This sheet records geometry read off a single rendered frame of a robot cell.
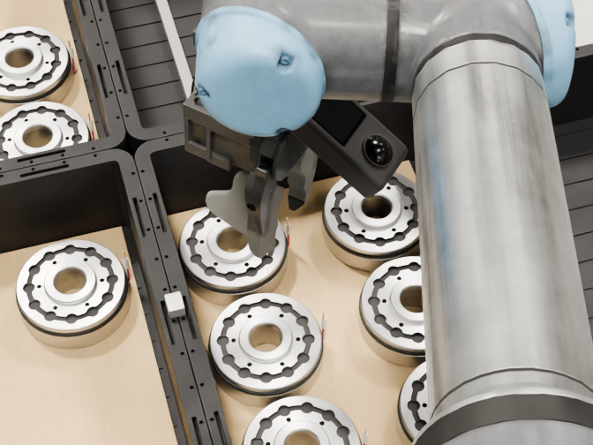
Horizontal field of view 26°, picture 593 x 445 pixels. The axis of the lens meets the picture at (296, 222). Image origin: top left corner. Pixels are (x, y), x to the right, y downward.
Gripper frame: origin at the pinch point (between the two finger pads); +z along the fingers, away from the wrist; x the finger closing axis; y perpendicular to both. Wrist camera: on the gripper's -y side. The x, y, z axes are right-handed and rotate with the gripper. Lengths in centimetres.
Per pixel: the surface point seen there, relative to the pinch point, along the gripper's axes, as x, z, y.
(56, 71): -15.4, 13.1, 35.4
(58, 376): 13.0, 17.9, 15.8
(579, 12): -67, 26, -6
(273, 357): 3.9, 13.5, -1.4
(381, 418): 2.7, 17.0, -11.9
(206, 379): 11.9, 7.7, 0.6
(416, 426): 3.6, 14.2, -15.4
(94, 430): 15.9, 18.0, 9.8
